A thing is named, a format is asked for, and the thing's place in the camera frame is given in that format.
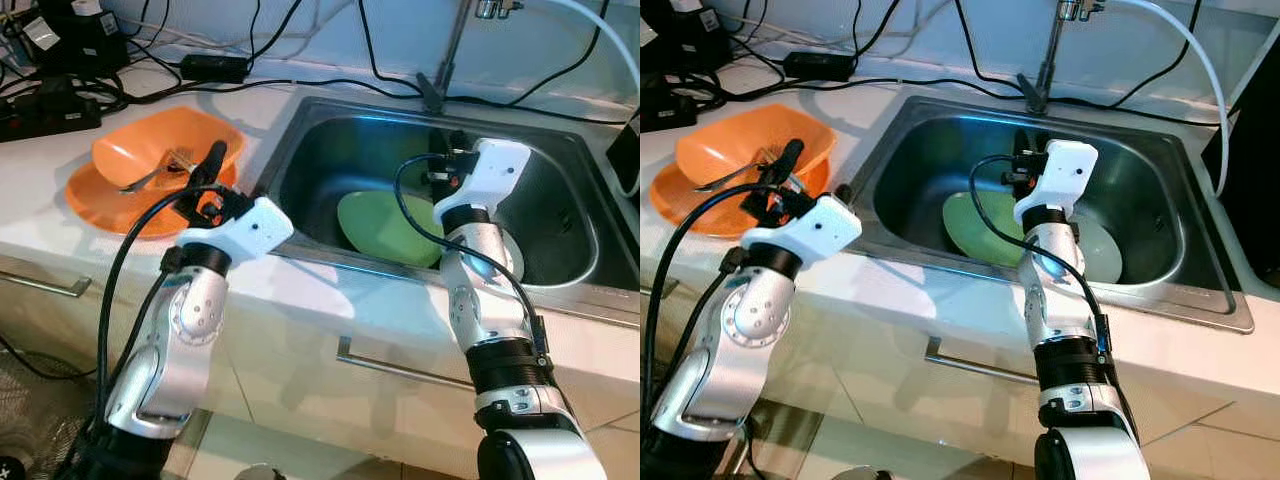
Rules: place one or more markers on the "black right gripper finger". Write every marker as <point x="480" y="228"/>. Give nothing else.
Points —
<point x="1026" y="140"/>
<point x="450" y="140"/>

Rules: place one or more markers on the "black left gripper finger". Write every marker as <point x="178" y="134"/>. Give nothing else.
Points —
<point x="212" y="162"/>
<point x="790" y="162"/>
<point x="843" y="191"/>

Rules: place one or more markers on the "orange plastic bowl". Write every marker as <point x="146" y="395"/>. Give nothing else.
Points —
<point x="150" y="140"/>
<point x="730" y="135"/>

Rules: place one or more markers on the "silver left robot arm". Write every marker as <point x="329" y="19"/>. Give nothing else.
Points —
<point x="185" y="330"/>
<point x="745" y="330"/>

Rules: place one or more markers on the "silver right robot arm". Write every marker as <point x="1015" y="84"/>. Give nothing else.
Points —
<point x="1060" y="300"/>
<point x="485" y="310"/>

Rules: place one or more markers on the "metal fork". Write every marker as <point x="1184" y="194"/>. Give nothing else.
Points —
<point x="735" y="175"/>
<point x="155" y="175"/>

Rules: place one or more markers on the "metal faucet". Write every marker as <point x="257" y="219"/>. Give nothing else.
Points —
<point x="445" y="60"/>
<point x="1048" y="60"/>

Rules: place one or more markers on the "black power adapter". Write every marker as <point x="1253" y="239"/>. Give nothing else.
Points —
<point x="215" y="68"/>
<point x="818" y="66"/>

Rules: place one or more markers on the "white plate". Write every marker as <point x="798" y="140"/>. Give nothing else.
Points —
<point x="512" y="258"/>
<point x="1100" y="250"/>

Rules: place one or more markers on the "orange plastic plate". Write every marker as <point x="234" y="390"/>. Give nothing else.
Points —
<point x="680" y="205"/>
<point x="100" y="205"/>

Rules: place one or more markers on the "stainless steel sink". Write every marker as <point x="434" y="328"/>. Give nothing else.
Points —
<point x="1150" y="170"/>
<point x="340" y="150"/>

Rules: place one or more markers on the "black power strip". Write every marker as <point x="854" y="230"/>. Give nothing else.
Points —
<point x="665" y="110"/>
<point x="50" y="115"/>

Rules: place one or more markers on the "black charger device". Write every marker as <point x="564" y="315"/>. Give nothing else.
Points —
<point x="75" y="40"/>
<point x="700" y="35"/>

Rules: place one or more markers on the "black appliance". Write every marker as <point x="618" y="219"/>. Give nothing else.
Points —
<point x="625" y="155"/>
<point x="1250" y="170"/>

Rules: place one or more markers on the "metal floor fan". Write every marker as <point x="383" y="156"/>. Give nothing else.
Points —
<point x="40" y="420"/>

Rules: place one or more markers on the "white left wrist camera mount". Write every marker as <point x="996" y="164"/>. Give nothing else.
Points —
<point x="815" y="228"/>
<point x="250" y="228"/>

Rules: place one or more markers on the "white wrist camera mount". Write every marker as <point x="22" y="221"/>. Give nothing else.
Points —
<point x="250" y="228"/>
<point x="815" y="228"/>
<point x="490" y="175"/>
<point x="1065" y="175"/>

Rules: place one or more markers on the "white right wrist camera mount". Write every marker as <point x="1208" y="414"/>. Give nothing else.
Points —
<point x="490" y="175"/>
<point x="1065" y="175"/>

